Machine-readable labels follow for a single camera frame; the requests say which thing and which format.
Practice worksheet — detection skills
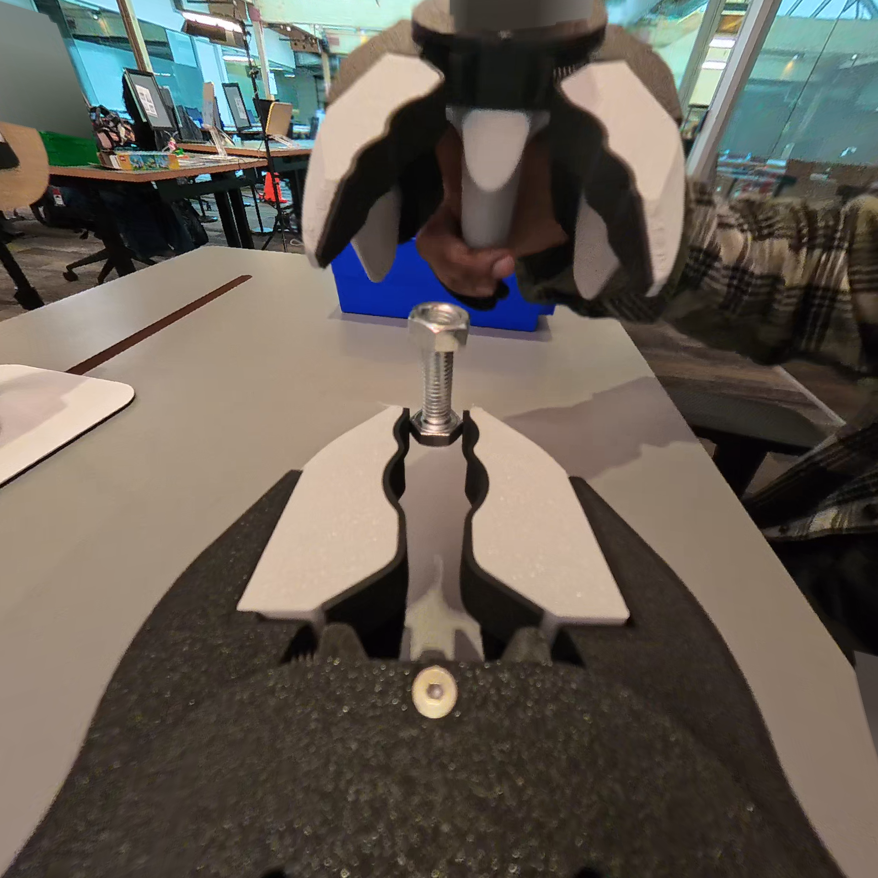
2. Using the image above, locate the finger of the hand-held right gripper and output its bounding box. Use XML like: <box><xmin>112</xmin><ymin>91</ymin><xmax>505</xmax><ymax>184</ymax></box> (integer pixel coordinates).
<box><xmin>302</xmin><ymin>51</ymin><xmax>450</xmax><ymax>285</ymax></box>
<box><xmin>559</xmin><ymin>60</ymin><xmax>688</xmax><ymax>303</ymax></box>

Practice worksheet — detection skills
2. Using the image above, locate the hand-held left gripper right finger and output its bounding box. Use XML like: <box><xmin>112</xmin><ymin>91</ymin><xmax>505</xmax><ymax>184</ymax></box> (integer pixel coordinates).
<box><xmin>461</xmin><ymin>406</ymin><xmax>632</xmax><ymax>628</ymax></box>

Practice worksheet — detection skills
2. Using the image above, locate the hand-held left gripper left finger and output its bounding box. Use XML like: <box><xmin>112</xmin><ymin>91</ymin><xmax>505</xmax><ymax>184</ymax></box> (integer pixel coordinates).
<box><xmin>235</xmin><ymin>405</ymin><xmax>412</xmax><ymax>628</ymax></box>

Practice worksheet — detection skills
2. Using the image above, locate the silver hex nut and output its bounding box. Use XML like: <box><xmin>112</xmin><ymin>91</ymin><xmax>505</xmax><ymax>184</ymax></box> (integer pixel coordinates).
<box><xmin>409</xmin><ymin>410</ymin><xmax>467</xmax><ymax>448</ymax></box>

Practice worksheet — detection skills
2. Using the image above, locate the blue plastic bin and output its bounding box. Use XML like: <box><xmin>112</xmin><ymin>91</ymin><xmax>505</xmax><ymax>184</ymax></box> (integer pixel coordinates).
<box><xmin>331</xmin><ymin>236</ymin><xmax>558</xmax><ymax>336</ymax></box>

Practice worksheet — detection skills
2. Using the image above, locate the silver hex head bolt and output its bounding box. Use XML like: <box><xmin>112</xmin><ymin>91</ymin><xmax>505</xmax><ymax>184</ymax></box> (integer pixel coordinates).
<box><xmin>407</xmin><ymin>302</ymin><xmax>471</xmax><ymax>428</ymax></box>

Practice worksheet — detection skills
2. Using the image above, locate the person's right forearm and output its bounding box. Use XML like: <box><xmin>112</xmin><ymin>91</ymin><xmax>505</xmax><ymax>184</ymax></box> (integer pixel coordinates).
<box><xmin>518</xmin><ymin>180</ymin><xmax>878</xmax><ymax>377</ymax></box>

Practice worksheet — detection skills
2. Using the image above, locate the person's right hand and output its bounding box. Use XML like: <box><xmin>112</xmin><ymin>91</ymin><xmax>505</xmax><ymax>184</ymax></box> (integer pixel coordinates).
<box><xmin>415</xmin><ymin>127</ymin><xmax>572</xmax><ymax>304</ymax></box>

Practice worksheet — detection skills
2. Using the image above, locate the black computer monitor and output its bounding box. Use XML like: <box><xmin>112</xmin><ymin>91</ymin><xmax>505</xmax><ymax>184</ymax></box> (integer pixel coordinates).
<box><xmin>221</xmin><ymin>82</ymin><xmax>253</xmax><ymax>133</ymax></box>
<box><xmin>122</xmin><ymin>69</ymin><xmax>181</xmax><ymax>148</ymax></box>

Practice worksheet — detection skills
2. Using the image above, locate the wooden desk with black legs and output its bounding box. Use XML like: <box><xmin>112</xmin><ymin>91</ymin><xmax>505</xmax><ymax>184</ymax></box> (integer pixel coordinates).
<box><xmin>48</xmin><ymin>152</ymin><xmax>272</xmax><ymax>251</ymax></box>

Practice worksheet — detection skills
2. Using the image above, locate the colourful toy box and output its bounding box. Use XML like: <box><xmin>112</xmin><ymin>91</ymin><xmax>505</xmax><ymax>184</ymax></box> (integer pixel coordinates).
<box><xmin>98</xmin><ymin>151</ymin><xmax>182</xmax><ymax>171</ymax></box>

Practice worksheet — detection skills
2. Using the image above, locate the black office chair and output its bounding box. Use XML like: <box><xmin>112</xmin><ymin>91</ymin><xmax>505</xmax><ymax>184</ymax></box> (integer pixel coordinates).
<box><xmin>65</xmin><ymin>182</ymin><xmax>210</xmax><ymax>285</ymax></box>

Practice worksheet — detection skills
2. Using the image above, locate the patterned backpack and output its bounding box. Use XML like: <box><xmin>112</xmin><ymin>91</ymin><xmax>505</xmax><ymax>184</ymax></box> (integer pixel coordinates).
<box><xmin>88</xmin><ymin>104</ymin><xmax>138</xmax><ymax>152</ymax></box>

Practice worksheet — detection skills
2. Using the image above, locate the green crate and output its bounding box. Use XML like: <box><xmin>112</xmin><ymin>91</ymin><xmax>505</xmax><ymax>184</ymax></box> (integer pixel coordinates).
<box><xmin>37</xmin><ymin>130</ymin><xmax>100</xmax><ymax>167</ymax></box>

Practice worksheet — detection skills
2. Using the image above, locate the silver laptop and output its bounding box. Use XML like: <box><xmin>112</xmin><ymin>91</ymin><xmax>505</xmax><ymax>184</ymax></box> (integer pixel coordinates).
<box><xmin>0</xmin><ymin>364</ymin><xmax>136</xmax><ymax>488</ymax></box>

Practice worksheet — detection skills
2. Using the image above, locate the wooden back chair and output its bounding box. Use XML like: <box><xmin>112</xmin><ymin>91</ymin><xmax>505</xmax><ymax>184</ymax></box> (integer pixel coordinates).
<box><xmin>0</xmin><ymin>122</ymin><xmax>50</xmax><ymax>310</ymax></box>

